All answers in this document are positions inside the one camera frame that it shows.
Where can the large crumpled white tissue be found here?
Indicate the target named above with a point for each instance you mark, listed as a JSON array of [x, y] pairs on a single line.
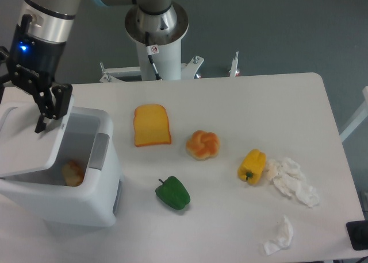
[[289, 180]]

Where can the white frame at right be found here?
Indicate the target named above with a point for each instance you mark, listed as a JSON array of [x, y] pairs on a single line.
[[359, 115]]

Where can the green bell pepper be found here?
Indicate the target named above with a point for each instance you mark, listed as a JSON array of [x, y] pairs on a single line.
[[173, 193]]

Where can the black device at edge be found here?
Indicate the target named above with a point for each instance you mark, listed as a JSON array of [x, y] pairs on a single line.
[[357, 232]]

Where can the bread roll inside can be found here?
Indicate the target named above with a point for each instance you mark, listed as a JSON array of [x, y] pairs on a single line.
[[72, 174]]

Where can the orange toast slice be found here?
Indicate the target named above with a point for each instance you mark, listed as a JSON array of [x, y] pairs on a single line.
[[151, 126]]

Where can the yellow bell pepper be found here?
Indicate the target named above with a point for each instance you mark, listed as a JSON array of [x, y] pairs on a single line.
[[251, 168]]

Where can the knotted bread roll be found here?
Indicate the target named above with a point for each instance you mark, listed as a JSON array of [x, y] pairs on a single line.
[[203, 145]]

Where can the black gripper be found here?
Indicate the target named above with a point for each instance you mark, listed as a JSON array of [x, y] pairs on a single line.
[[31, 65]]

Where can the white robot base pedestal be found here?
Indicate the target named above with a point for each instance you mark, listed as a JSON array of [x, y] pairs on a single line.
[[161, 53]]

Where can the white trash can lid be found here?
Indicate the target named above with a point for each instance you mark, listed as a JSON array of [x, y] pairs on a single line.
[[22, 149]]

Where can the small crumpled white tissue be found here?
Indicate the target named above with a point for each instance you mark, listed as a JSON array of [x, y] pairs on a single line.
[[282, 239]]

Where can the white trash can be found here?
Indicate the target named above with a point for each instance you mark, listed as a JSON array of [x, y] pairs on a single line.
[[87, 141]]

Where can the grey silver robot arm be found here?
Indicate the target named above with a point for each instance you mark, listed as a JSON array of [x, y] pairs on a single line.
[[89, 28]]

